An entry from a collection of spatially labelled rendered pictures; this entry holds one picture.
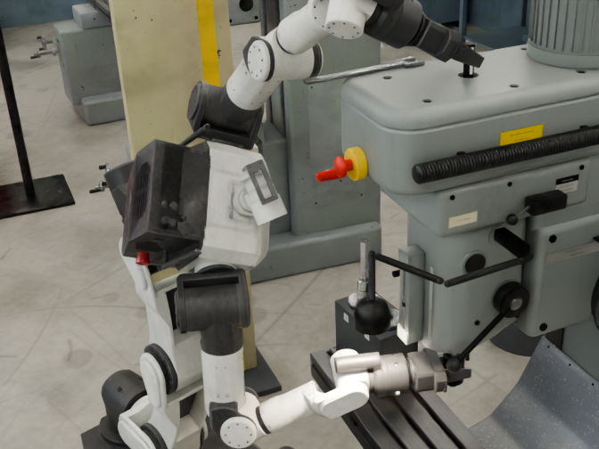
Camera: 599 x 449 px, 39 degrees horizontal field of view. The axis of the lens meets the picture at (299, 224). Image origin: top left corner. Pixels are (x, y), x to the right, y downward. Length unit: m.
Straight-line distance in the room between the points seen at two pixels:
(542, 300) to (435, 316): 0.22
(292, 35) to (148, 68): 1.65
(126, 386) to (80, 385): 1.34
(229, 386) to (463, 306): 0.52
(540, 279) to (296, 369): 2.33
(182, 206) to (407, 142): 0.53
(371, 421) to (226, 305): 0.63
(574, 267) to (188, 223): 0.78
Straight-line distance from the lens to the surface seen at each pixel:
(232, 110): 1.84
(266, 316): 4.32
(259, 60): 1.65
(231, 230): 1.79
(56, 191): 5.90
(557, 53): 1.67
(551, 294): 1.80
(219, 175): 1.81
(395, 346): 2.22
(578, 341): 2.18
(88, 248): 5.15
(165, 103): 3.25
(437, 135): 1.46
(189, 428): 2.53
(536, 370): 2.29
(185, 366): 2.28
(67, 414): 3.90
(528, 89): 1.56
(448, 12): 9.20
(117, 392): 2.73
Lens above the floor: 2.38
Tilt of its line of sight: 28 degrees down
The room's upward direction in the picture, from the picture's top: 3 degrees counter-clockwise
